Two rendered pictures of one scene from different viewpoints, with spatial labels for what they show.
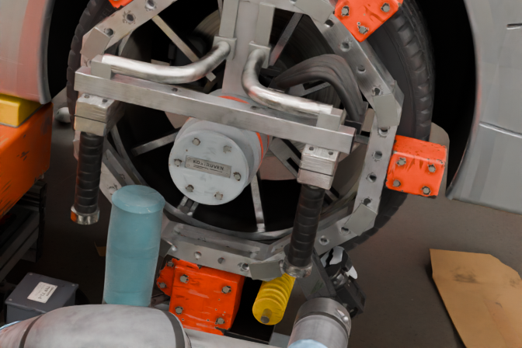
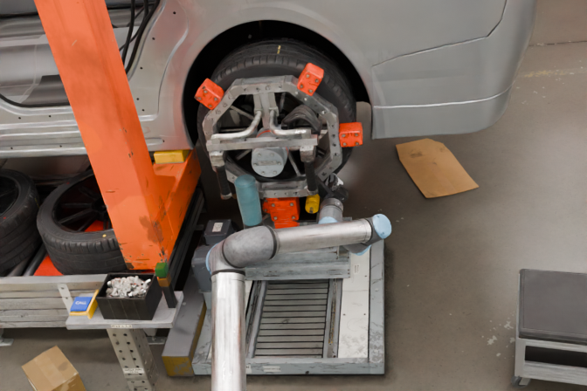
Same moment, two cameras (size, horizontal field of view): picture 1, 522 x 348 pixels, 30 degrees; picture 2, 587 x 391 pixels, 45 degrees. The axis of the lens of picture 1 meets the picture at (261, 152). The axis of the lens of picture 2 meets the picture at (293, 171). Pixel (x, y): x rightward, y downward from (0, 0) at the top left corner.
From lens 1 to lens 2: 1.21 m
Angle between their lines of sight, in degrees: 8
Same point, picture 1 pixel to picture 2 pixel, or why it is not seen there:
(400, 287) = (384, 169)
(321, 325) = (329, 209)
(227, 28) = (258, 105)
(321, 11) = (292, 88)
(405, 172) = (347, 139)
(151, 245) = (255, 197)
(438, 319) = (405, 180)
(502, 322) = (438, 172)
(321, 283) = (327, 192)
